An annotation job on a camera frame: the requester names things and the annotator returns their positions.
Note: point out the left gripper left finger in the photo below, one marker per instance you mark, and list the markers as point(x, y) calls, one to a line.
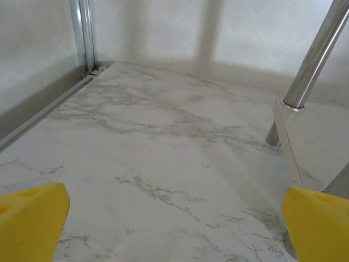
point(27, 226)

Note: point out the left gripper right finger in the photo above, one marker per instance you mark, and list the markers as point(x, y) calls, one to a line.
point(319, 229)

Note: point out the two-tier shelf with steel legs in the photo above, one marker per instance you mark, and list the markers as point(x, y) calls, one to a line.
point(313, 136)

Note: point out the aluminium side frame rail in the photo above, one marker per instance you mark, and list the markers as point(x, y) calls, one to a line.
point(41, 116)

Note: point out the aluminium frame corner post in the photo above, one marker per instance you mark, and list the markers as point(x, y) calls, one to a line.
point(84, 32)

